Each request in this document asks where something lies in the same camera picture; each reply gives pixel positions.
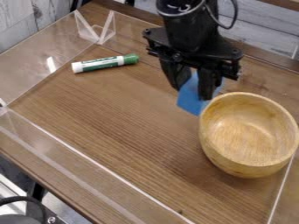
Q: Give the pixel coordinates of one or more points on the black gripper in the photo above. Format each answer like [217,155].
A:
[216,53]

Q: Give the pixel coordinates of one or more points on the brown wooden bowl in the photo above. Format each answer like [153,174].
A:
[248,135]

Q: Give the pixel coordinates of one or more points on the blue rectangular block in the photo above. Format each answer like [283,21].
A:
[188,101]

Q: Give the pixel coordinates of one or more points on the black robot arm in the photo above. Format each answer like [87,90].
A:
[188,44]

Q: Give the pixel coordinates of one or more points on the green and white marker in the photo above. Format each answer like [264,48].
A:
[116,61]

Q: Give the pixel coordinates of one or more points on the black table leg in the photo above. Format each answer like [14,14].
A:
[37,191]

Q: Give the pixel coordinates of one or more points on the clear acrylic tray wall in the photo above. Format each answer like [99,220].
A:
[105,141]

